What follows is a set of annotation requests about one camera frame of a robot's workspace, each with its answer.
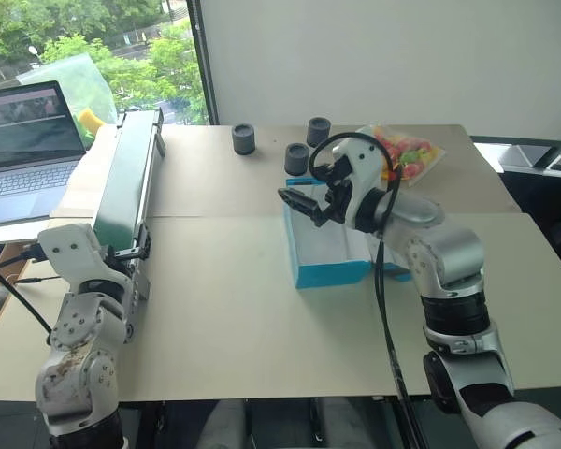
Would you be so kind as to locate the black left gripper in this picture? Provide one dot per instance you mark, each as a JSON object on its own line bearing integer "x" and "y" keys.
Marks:
{"x": 110, "y": 256}

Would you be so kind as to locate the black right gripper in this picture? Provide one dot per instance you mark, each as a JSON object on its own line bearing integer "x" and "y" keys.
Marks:
{"x": 339, "y": 187}

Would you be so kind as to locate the blue box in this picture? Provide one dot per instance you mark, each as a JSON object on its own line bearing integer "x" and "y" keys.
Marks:
{"x": 327, "y": 269}

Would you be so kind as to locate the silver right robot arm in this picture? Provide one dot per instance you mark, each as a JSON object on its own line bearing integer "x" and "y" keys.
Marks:
{"x": 453, "y": 252}

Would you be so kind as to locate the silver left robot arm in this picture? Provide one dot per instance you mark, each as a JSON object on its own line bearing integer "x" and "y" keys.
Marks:
{"x": 84, "y": 374}

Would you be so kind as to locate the green conveyor belt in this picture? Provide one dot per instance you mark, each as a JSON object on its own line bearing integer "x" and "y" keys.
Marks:
{"x": 126, "y": 178}

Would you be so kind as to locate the dark grey cylinder cup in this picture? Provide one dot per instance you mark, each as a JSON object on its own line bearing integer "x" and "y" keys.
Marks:
{"x": 319, "y": 132}
{"x": 297, "y": 161}
{"x": 244, "y": 139}

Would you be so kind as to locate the bag of toy fruit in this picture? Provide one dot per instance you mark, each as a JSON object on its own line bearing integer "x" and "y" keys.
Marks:
{"x": 413, "y": 156}

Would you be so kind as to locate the yellow sponge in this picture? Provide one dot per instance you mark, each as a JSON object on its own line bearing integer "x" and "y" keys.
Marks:
{"x": 91, "y": 120}

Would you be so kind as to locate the grey laptop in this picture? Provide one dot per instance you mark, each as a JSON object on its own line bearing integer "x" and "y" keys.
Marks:
{"x": 25, "y": 140}

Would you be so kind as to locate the clear plastic bag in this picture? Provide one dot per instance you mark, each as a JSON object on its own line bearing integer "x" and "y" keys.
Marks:
{"x": 70, "y": 79}

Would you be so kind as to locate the metal bar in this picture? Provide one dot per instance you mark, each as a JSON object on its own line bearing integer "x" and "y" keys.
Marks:
{"x": 558, "y": 149}

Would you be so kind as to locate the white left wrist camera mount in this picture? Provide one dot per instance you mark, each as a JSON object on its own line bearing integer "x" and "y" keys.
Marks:
{"x": 70, "y": 248}

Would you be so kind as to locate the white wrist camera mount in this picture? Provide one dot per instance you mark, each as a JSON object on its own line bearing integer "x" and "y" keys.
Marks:
{"x": 70, "y": 248}
{"x": 362, "y": 163}

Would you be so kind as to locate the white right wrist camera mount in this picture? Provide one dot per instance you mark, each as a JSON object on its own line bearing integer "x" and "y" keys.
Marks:
{"x": 362, "y": 163}

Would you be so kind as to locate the dark window frame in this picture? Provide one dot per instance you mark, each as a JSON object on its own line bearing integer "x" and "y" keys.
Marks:
{"x": 205, "y": 61}

